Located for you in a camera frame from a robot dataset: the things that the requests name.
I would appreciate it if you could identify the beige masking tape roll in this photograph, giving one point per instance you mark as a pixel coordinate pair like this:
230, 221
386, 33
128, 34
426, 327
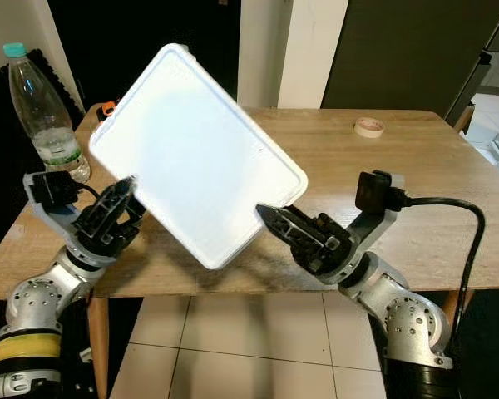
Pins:
369, 134

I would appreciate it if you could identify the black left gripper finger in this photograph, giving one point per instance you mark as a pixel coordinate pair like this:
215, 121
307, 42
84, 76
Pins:
130, 212
112, 202

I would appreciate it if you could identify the clear water bottle teal cap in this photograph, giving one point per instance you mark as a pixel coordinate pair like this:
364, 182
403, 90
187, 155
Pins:
46, 125

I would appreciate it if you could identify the clear container white lid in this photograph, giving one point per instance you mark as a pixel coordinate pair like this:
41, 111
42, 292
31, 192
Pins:
200, 158

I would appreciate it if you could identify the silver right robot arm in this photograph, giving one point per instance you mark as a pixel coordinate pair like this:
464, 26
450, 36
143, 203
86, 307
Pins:
407, 320

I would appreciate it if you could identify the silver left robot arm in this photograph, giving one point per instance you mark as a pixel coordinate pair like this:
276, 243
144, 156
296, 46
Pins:
33, 303

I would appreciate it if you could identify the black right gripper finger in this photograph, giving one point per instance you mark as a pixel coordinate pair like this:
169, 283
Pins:
306, 258
291, 226

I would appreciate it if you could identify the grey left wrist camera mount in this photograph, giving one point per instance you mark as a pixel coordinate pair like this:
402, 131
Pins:
48, 189

